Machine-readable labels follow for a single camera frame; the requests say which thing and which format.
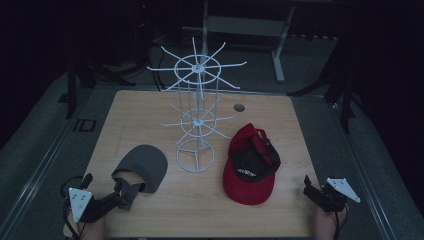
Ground white wire rack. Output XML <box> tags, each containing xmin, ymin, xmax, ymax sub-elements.
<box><xmin>146</xmin><ymin>36</ymin><xmax>248</xmax><ymax>174</ymax></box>

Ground red and black cap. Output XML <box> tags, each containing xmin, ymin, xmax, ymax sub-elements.
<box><xmin>222</xmin><ymin>122</ymin><xmax>282</xmax><ymax>206</ymax></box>

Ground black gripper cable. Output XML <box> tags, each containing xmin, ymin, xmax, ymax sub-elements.
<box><xmin>60</xmin><ymin>175</ymin><xmax>84</xmax><ymax>240</ymax></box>
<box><xmin>332</xmin><ymin>205</ymin><xmax>350</xmax><ymax>236</ymax></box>

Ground person's right hand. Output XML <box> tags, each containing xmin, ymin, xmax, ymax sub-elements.
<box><xmin>314</xmin><ymin>203</ymin><xmax>348</xmax><ymax>240</ymax></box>

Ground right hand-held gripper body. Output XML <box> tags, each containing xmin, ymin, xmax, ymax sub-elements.
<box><xmin>313</xmin><ymin>177</ymin><xmax>362</xmax><ymax>213</ymax></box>

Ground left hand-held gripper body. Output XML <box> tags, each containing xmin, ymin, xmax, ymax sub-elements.
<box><xmin>67</xmin><ymin>172</ymin><xmax>122</xmax><ymax>224</ymax></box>

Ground person's left hand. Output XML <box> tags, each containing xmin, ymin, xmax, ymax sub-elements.
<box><xmin>77</xmin><ymin>213</ymin><xmax>107</xmax><ymax>240</ymax></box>

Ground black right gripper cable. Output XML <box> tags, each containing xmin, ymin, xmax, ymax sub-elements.
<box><xmin>332</xmin><ymin>205</ymin><xmax>350</xmax><ymax>236</ymax></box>

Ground black tripod stand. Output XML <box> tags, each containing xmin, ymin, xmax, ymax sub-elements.
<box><xmin>58</xmin><ymin>49</ymin><xmax>137</xmax><ymax>120</ymax></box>
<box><xmin>288</xmin><ymin>41</ymin><xmax>363</xmax><ymax>135</ymax></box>

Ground grey metal desk frame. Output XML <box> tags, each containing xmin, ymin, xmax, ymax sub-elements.
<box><xmin>182</xmin><ymin>0</ymin><xmax>298</xmax><ymax>84</ymax></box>

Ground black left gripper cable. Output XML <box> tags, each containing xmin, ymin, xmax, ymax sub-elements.
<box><xmin>60</xmin><ymin>175</ymin><xmax>84</xmax><ymax>240</ymax></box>

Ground grey cap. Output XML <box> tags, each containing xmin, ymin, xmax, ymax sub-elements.
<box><xmin>111</xmin><ymin>143</ymin><xmax>169</xmax><ymax>195</ymax></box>

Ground black floor cables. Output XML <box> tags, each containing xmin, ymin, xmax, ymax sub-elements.
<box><xmin>150</xmin><ymin>42</ymin><xmax>169</xmax><ymax>92</ymax></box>

